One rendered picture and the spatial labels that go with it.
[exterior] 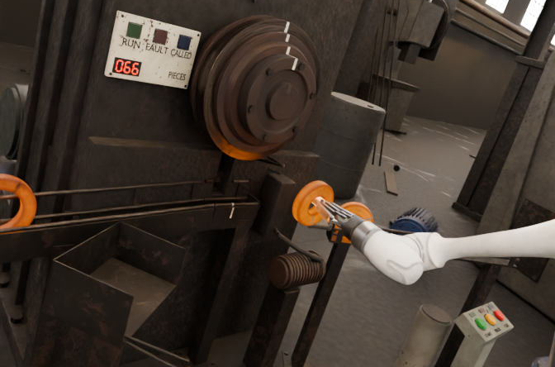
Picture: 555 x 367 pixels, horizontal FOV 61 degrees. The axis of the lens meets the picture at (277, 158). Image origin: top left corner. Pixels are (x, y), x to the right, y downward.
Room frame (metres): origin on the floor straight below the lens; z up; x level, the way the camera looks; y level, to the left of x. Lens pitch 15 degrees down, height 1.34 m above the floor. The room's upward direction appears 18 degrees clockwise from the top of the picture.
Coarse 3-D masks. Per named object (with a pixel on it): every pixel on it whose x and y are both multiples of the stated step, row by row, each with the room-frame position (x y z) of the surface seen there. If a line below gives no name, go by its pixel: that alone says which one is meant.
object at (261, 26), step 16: (240, 32) 1.41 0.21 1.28; (256, 32) 1.44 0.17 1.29; (288, 32) 1.53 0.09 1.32; (304, 32) 1.58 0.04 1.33; (224, 48) 1.38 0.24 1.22; (208, 64) 1.39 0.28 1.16; (224, 64) 1.39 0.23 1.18; (208, 80) 1.36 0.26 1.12; (208, 96) 1.37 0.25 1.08; (208, 112) 1.38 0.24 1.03; (208, 128) 1.39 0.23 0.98; (224, 144) 1.44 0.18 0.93
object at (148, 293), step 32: (64, 256) 0.93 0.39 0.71; (96, 256) 1.06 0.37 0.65; (128, 256) 1.14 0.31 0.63; (160, 256) 1.12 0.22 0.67; (64, 288) 0.88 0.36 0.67; (96, 288) 0.87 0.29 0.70; (128, 288) 1.04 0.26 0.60; (160, 288) 1.08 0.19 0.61; (64, 320) 0.88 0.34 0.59; (96, 320) 0.87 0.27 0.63; (128, 320) 0.94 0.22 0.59; (96, 352) 1.00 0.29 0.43
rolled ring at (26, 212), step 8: (0, 176) 1.04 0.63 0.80; (8, 176) 1.06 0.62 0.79; (0, 184) 1.03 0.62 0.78; (8, 184) 1.04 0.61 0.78; (16, 184) 1.06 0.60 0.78; (24, 184) 1.07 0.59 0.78; (16, 192) 1.06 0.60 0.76; (24, 192) 1.07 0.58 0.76; (32, 192) 1.09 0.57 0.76; (24, 200) 1.07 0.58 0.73; (32, 200) 1.09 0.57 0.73; (24, 208) 1.08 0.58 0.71; (32, 208) 1.09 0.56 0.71; (16, 216) 1.09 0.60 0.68; (24, 216) 1.08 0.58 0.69; (32, 216) 1.09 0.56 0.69; (8, 224) 1.07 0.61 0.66; (16, 224) 1.07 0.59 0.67; (24, 224) 1.08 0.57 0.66; (8, 232) 1.06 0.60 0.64
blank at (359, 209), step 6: (348, 204) 1.74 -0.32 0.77; (354, 204) 1.73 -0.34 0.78; (360, 204) 1.74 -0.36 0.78; (348, 210) 1.73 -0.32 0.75; (354, 210) 1.73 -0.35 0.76; (360, 210) 1.73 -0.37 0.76; (366, 210) 1.74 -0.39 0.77; (360, 216) 1.74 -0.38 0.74; (366, 216) 1.74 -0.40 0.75; (372, 222) 1.74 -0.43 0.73; (348, 240) 1.74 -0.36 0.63
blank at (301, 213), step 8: (312, 184) 1.44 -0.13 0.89; (320, 184) 1.45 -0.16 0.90; (304, 192) 1.42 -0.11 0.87; (312, 192) 1.42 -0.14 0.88; (320, 192) 1.45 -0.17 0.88; (328, 192) 1.47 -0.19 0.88; (296, 200) 1.42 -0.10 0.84; (304, 200) 1.41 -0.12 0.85; (312, 200) 1.43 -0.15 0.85; (328, 200) 1.49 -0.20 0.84; (296, 208) 1.41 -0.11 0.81; (304, 208) 1.42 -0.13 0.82; (312, 208) 1.49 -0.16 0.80; (296, 216) 1.41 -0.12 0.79; (304, 216) 1.43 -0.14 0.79; (312, 216) 1.46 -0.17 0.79; (320, 216) 1.48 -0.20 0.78; (304, 224) 1.44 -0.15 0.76; (312, 224) 1.47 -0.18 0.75
